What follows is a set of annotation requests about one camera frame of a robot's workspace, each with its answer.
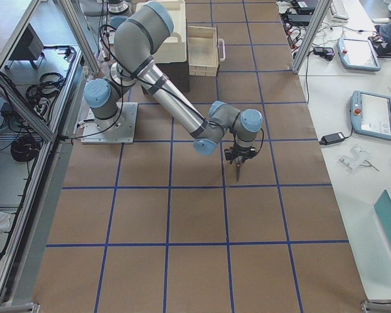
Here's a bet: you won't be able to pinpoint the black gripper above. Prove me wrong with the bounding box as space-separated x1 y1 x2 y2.
224 146 256 163

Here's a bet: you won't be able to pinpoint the grey orange handled scissors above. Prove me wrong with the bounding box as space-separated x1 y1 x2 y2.
235 156 243 181

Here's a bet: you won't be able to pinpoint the light wooden drawer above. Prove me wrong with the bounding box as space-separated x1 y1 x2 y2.
187 26 220 77

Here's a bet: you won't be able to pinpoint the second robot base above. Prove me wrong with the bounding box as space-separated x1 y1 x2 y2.
105 0 131 16

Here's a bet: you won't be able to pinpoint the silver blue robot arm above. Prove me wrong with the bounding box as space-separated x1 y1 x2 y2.
84 1 263 164

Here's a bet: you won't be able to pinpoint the black power adapter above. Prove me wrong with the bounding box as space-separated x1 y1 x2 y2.
319 132 345 146

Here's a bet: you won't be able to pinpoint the brown paper table mat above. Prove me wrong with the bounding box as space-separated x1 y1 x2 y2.
33 1 365 312

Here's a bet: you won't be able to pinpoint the cream plastic tray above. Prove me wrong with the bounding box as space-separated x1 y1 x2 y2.
135 0 187 64

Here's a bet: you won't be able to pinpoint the lower blue teach pendant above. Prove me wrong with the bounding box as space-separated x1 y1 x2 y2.
350 91 391 141

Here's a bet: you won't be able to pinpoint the blue teach pendant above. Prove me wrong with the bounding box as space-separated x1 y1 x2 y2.
350 91 391 141
336 38 381 72

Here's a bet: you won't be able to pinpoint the upper blue teach pendant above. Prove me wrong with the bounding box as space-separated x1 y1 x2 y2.
336 38 381 72

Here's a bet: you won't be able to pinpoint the white drawer handle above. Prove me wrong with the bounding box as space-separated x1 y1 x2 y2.
218 38 226 62

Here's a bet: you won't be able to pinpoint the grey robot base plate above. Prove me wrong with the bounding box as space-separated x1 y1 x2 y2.
80 102 138 144

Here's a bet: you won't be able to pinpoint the aluminium frame post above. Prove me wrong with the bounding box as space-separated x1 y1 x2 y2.
291 0 331 74

